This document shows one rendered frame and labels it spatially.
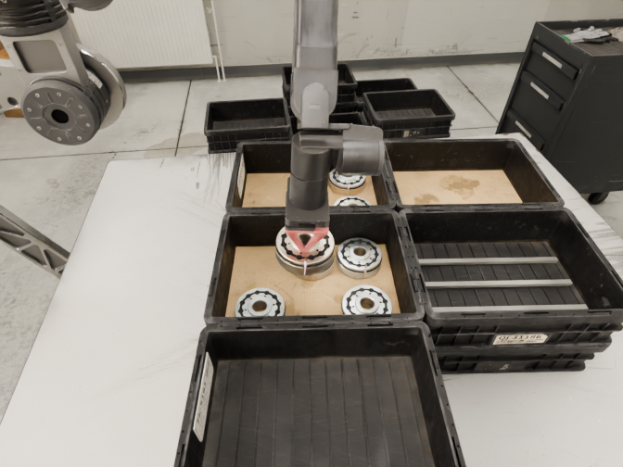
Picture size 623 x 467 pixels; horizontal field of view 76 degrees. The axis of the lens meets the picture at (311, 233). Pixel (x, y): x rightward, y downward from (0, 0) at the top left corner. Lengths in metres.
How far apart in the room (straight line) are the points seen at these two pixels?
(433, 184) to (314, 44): 0.74
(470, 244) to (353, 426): 0.54
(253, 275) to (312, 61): 0.53
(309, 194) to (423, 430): 0.44
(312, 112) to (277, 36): 3.34
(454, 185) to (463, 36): 3.16
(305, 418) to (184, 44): 3.38
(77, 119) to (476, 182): 1.02
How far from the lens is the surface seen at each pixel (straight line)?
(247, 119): 2.21
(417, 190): 1.18
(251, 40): 3.87
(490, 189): 1.25
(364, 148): 0.56
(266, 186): 1.16
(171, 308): 1.08
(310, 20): 0.57
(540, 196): 1.18
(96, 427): 0.99
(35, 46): 0.99
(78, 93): 0.96
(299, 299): 0.88
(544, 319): 0.85
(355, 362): 0.80
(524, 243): 1.12
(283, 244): 0.69
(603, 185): 2.74
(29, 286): 2.38
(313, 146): 0.55
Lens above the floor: 1.54
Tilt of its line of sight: 45 degrees down
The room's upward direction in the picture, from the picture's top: straight up
